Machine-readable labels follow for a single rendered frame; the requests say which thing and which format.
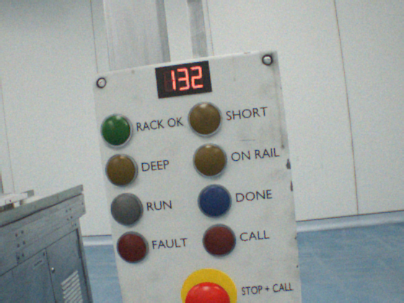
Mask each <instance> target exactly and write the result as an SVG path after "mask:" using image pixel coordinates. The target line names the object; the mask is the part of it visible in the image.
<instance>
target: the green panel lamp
mask: <svg viewBox="0 0 404 303"><path fill-rule="evenodd" d="M130 133H131V128H130V125H129V123H128V121H127V120H126V119H125V118H124V117H121V116H119V115H113V116H110V117H109V118H108V119H107V120H106V121H105V122H104V123H103V124H102V135H103V138H104V139H105V140H106V142H107V143H109V144H112V145H120V144H122V143H125V142H126V141H127V140H128V138H129V136H130Z"/></svg>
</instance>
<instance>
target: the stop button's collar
mask: <svg viewBox="0 0 404 303"><path fill-rule="evenodd" d="M201 282H214V283H215V284H218V285H220V286H222V287H223V288H224V290H225V291H227V293H228V295H229V297H230V303H237V288H236V286H235V285H234V281H233V280H232V279H231V278H230V277H229V276H228V275H227V274H226V273H224V272H223V271H218V270H216V269H213V268H204V269H200V270H198V271H195V272H193V273H191V274H190V275H189V276H188V277H187V278H186V280H185V282H184V283H183V286H182V288H181V300H182V303H185V298H186V296H187V293H188V292H189V290H190V288H191V287H194V286H195V285H196V284H199V283H201ZM254 287H256V286H254ZM251 292H252V293H253V294H256V293H257V292H258V290H257V287H256V292H255V293H254V292H253V287H252V288H251Z"/></svg>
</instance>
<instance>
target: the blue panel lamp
mask: <svg viewBox="0 0 404 303"><path fill-rule="evenodd" d="M229 204H230V199H229V196H228V192H226V191H225V189H223V188H221V187H219V186H210V187H208V188H206V189H205V190H204V191H203V192H202V193H201V195H200V197H199V205H200V207H201V210H202V211H204V212H205V213H206V214H208V215H209V216H221V215H222V214H224V213H225V212H226V210H227V209H228V208H229Z"/></svg>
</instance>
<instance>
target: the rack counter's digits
mask: <svg viewBox="0 0 404 303"><path fill-rule="evenodd" d="M162 83H163V90H164V93H165V92H175V91H184V90H192V89H201V88H205V85H204V80H203V69H202V66H189V67H184V68H178V69H170V70H164V71H162Z"/></svg>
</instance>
